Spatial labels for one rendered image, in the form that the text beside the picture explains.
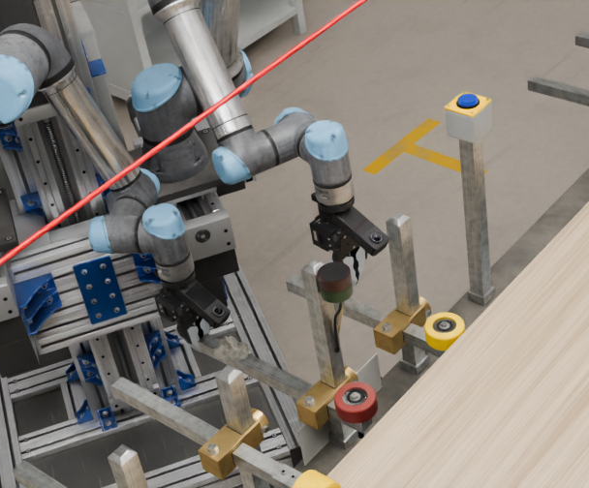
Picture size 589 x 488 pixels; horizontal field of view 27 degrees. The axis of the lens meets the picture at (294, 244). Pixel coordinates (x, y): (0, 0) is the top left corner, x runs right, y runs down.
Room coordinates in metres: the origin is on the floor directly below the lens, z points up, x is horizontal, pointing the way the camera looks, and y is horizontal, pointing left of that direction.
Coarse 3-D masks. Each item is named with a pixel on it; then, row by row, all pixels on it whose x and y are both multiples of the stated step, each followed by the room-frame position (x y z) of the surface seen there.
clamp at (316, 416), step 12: (348, 372) 1.74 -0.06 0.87; (324, 384) 1.71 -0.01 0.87; (312, 396) 1.69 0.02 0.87; (324, 396) 1.68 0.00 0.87; (300, 408) 1.67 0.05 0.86; (312, 408) 1.66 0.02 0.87; (324, 408) 1.66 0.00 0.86; (300, 420) 1.68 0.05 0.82; (312, 420) 1.65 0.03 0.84; (324, 420) 1.66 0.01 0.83
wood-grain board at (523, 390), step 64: (576, 256) 1.92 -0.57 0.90; (512, 320) 1.76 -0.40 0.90; (576, 320) 1.73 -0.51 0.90; (448, 384) 1.62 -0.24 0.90; (512, 384) 1.59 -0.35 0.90; (576, 384) 1.56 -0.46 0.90; (384, 448) 1.49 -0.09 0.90; (448, 448) 1.47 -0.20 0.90; (512, 448) 1.44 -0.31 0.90; (576, 448) 1.41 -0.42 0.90
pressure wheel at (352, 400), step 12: (348, 384) 1.66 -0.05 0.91; (360, 384) 1.66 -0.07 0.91; (336, 396) 1.64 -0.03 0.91; (348, 396) 1.64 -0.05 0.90; (360, 396) 1.63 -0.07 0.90; (372, 396) 1.62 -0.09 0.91; (336, 408) 1.62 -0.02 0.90; (348, 408) 1.60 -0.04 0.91; (360, 408) 1.60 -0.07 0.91; (372, 408) 1.60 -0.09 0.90; (348, 420) 1.60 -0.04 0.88; (360, 420) 1.59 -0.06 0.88
